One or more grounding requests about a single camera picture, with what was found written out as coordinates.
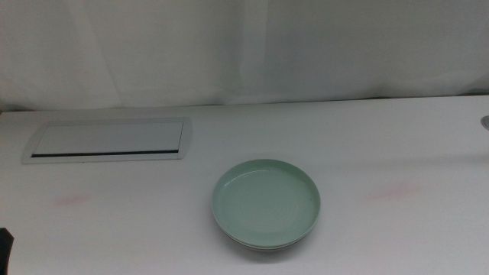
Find white fabric backdrop curtain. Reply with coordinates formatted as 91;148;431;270
0;0;489;112

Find silver rectangular cable hatch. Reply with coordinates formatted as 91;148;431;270
21;117;194;165

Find grey shallow plastic bowl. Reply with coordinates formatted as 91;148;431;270
225;240;313;253

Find green shallow plastic bowl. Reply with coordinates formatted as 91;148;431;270
211;158;322;248

